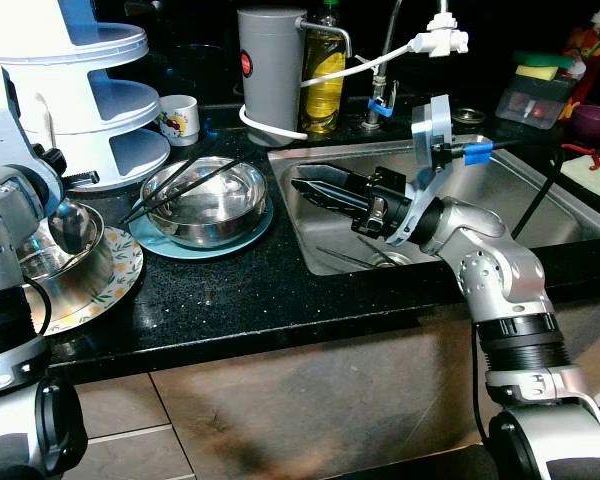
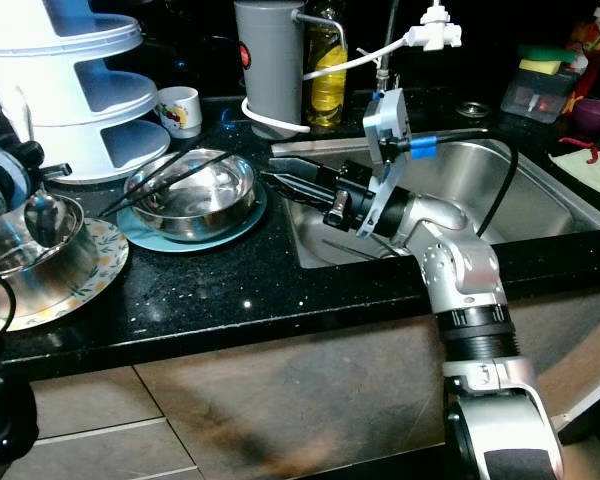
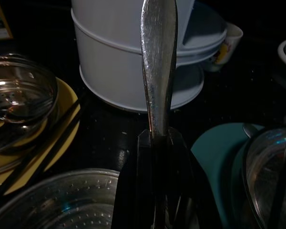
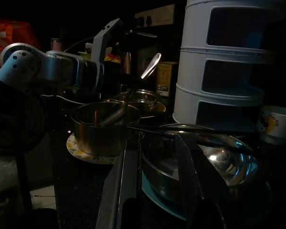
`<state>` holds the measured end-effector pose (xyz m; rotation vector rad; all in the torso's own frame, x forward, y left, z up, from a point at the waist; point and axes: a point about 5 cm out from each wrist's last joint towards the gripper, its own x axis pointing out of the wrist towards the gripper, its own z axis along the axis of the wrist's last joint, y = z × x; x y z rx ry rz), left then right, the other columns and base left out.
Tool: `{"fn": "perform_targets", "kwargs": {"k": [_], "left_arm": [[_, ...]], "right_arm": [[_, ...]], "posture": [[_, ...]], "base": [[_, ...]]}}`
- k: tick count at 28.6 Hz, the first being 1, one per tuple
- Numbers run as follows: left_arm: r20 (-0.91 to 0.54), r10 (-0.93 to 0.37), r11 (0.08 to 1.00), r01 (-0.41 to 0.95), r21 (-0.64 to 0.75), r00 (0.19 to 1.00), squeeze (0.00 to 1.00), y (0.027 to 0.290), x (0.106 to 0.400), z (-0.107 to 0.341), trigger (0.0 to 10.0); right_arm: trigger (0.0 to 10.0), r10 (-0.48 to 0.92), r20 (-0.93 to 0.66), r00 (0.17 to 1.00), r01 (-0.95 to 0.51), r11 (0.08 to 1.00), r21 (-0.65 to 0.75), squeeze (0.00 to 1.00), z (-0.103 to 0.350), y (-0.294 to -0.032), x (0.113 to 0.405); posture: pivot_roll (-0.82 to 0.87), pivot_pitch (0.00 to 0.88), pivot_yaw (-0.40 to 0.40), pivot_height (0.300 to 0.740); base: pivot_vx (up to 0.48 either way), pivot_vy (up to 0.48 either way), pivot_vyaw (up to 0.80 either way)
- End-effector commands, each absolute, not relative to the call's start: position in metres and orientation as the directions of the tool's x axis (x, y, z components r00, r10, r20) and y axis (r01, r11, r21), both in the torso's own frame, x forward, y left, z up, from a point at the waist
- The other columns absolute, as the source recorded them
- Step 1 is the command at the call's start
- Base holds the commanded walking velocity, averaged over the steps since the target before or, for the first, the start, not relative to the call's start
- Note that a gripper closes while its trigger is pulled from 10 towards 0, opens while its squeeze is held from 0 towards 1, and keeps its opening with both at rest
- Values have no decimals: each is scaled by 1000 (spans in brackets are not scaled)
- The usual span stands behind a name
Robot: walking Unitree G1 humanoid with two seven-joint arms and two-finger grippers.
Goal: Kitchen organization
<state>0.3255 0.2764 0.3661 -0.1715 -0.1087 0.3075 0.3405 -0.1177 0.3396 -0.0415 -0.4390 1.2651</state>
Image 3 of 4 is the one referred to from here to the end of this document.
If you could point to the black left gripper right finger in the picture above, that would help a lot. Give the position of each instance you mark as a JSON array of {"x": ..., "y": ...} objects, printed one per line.
[{"x": 178, "y": 190}]

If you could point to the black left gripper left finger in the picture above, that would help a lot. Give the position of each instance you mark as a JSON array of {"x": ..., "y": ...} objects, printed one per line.
[{"x": 135, "y": 190}]

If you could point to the perforated steel colander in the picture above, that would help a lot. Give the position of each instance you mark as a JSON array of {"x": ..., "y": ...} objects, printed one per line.
[{"x": 62, "y": 202}]

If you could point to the steel cutlery piece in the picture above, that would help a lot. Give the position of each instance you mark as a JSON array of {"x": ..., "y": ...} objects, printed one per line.
[{"x": 157, "y": 59}]

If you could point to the teal round plate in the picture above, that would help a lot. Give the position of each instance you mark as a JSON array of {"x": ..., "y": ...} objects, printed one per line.
[{"x": 212, "y": 155}]

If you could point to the black chopstick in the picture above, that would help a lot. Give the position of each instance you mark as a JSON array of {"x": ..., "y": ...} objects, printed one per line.
[
  {"x": 38, "y": 149},
  {"x": 62, "y": 144}
]

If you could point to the steel spoon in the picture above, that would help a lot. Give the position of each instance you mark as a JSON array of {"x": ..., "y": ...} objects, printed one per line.
[{"x": 249, "y": 130}]

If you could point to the yellow plate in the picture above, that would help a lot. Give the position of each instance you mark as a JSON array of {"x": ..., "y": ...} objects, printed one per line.
[{"x": 66, "y": 95}]

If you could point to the white tiered plastic container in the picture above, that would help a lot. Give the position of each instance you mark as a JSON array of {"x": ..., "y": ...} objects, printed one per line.
[{"x": 105, "y": 59}]

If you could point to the white printed mug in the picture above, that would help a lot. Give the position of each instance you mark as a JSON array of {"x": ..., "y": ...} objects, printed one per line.
[{"x": 231, "y": 40}]

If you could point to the small shiny steel bowl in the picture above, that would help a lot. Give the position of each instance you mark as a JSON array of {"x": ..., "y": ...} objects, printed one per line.
[{"x": 19, "y": 78}]

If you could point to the yellow box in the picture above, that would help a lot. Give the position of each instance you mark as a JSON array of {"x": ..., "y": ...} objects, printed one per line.
[{"x": 0, "y": 14}]

